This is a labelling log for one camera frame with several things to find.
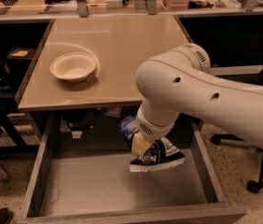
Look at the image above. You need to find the black desk leg frame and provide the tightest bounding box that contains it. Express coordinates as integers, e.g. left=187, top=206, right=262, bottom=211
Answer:
left=0, top=108, right=39, bottom=155

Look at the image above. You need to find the grey open drawer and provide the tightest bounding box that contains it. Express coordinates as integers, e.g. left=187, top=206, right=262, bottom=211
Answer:
left=19, top=113, right=246, bottom=224

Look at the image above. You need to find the blue chip bag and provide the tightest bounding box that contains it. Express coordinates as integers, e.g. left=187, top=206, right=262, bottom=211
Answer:
left=118, top=116, right=186, bottom=172

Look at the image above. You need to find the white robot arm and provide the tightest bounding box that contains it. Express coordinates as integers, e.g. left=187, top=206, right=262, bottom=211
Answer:
left=131, top=44, right=263, bottom=157

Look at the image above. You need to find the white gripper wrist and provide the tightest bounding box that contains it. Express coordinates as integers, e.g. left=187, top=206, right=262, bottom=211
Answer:
left=131, top=105, right=179, bottom=157

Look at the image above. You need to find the white paper bowl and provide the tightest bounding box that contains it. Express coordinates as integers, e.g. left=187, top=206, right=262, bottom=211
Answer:
left=50, top=52, right=97, bottom=83

